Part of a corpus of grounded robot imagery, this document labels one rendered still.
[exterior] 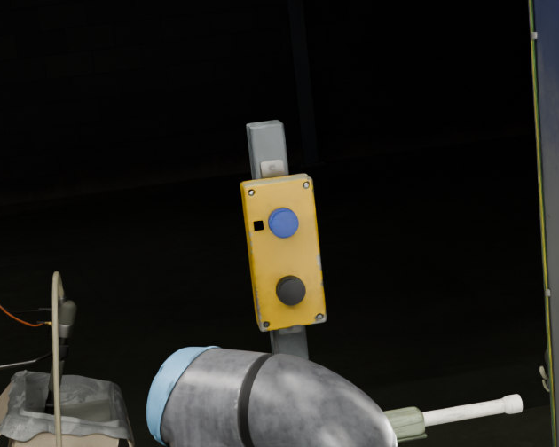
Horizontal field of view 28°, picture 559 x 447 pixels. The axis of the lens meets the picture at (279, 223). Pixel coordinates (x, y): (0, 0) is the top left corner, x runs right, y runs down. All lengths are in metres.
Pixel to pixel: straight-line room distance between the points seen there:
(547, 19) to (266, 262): 0.62
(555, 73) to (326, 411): 0.91
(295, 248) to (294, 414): 0.76
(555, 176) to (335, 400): 0.88
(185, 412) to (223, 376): 0.06
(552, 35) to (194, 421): 0.98
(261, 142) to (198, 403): 0.78
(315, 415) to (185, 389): 0.15
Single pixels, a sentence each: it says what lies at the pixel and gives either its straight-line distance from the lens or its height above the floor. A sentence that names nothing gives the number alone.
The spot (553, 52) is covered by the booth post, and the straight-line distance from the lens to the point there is 1.92.
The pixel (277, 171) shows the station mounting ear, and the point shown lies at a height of 1.56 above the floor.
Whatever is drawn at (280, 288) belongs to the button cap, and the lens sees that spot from 1.90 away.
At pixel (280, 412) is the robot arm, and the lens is 1.18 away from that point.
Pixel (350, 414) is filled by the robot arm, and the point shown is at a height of 1.43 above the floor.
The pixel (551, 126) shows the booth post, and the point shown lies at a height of 1.59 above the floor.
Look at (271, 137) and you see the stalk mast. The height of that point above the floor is 1.62.
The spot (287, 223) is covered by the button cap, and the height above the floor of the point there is 1.48.
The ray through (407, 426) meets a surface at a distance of 1.92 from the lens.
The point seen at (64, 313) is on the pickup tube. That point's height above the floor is 1.01.
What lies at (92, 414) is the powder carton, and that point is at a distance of 3.55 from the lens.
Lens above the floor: 1.90
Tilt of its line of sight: 13 degrees down
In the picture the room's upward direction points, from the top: 6 degrees counter-clockwise
